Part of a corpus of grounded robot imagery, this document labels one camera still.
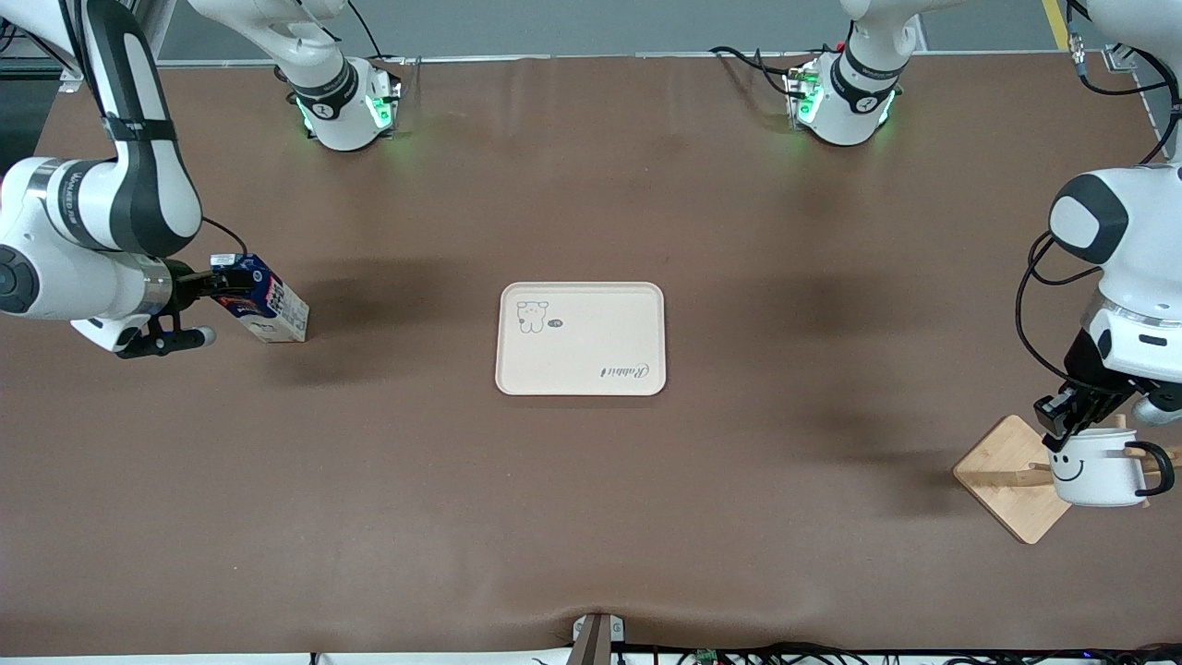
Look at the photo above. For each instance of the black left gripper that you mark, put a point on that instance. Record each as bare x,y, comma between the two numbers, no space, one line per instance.
1090,368

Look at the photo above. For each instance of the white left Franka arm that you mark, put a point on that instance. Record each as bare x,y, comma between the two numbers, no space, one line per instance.
1131,268

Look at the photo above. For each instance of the small green circuit board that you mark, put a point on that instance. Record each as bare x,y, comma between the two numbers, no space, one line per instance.
707,657

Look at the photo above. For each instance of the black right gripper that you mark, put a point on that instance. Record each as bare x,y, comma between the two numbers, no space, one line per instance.
187,284

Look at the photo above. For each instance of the metal table edge clamp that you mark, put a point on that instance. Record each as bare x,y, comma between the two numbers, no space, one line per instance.
597,639

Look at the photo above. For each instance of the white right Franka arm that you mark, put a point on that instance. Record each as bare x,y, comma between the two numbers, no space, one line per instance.
55,277

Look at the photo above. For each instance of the white rabbit print tray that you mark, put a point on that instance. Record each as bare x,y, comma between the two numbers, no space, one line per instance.
582,338

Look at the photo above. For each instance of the blue milk carton green cap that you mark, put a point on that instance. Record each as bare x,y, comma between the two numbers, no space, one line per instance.
268,305

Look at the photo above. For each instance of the wooden mug tree stand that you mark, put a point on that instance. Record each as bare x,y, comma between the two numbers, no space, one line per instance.
1007,480

